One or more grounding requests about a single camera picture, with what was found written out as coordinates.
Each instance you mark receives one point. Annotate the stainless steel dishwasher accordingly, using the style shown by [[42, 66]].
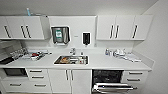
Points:
[[111, 87]]

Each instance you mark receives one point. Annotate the black soap dispenser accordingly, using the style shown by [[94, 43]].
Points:
[[86, 38]]

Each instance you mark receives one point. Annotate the chrome sink faucet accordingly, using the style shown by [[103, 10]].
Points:
[[72, 51]]

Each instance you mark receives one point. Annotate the stainless steel sink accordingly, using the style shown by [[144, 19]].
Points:
[[71, 60]]

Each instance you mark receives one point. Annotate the steel paper towel dispenser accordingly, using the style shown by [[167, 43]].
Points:
[[60, 35]]

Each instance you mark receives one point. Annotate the white double-door base cabinet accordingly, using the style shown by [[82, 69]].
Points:
[[70, 81]]

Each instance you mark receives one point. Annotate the white drawer stack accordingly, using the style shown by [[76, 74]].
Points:
[[135, 76], [37, 80]]

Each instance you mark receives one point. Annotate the pale blue bottle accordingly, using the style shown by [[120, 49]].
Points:
[[28, 11]]

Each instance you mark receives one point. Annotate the black built-in microwave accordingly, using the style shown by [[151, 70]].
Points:
[[13, 71]]

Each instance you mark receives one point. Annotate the wide white drawer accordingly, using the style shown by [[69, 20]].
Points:
[[15, 84]]

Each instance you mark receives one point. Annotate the black coffee maker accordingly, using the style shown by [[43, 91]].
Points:
[[5, 55]]

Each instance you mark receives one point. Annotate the small wall label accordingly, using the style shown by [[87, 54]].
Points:
[[76, 34]]

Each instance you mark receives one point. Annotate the white wall cabinet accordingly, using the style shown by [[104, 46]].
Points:
[[21, 27], [123, 27]]

